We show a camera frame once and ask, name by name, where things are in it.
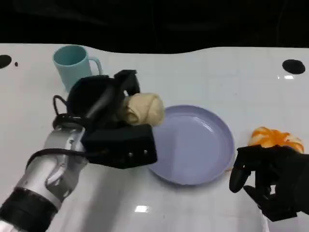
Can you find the beige towel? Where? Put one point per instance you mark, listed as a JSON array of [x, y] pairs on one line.
[[144, 108]]

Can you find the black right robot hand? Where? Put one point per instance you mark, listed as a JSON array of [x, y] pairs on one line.
[[282, 174]]

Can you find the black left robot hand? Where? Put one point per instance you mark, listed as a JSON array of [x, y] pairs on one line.
[[96, 101]]

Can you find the orange and white toy bread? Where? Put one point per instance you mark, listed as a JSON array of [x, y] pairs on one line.
[[272, 137]]

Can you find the pale green mug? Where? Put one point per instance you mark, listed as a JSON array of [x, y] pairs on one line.
[[72, 65]]

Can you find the lilac plate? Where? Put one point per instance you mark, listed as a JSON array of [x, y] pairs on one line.
[[193, 145]]

